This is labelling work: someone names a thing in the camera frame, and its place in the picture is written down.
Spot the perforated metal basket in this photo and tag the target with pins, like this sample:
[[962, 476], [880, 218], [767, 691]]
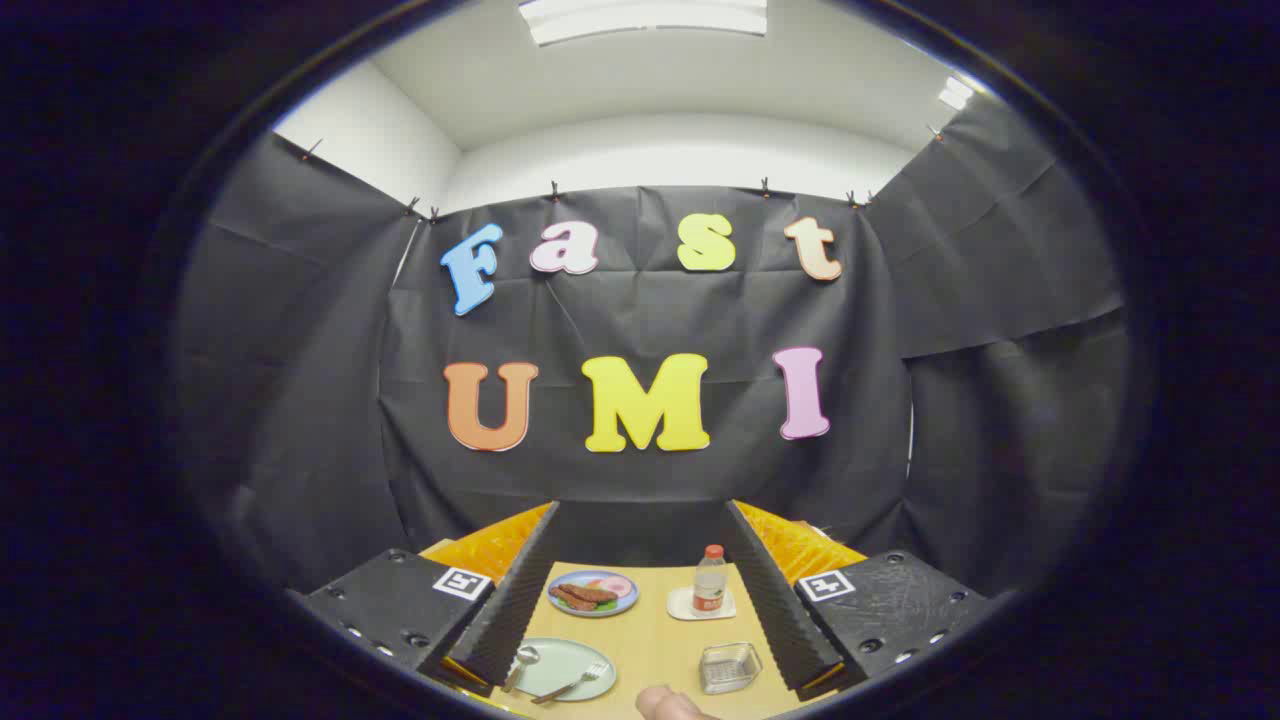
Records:
[[730, 670]]

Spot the blue oval plate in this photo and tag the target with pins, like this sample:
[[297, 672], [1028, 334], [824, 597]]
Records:
[[628, 603]]

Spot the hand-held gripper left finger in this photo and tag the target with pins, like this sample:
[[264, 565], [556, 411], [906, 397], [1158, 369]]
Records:
[[520, 590]]

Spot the pink ham slice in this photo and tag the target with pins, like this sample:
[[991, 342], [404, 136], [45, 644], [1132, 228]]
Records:
[[613, 586]]

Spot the brown meat slice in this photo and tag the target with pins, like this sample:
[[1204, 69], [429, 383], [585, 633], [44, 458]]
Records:
[[592, 593], [572, 601]]

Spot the small ceiling light panel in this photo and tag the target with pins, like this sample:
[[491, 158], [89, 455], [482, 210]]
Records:
[[956, 92]]

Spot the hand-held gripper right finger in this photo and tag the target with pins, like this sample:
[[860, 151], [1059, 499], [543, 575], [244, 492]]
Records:
[[775, 600]]

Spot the long ceiling light panel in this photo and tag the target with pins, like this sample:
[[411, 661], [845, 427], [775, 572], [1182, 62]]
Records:
[[640, 18]]

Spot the pale green round plate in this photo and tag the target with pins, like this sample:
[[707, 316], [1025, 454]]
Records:
[[555, 668]]

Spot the white square coaster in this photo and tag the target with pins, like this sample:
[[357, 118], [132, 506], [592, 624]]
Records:
[[679, 606]]

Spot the black backdrop cloth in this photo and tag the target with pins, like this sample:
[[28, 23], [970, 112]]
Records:
[[650, 320]]

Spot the clear red-capped water bottle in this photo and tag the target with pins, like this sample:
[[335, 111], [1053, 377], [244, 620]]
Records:
[[709, 585]]

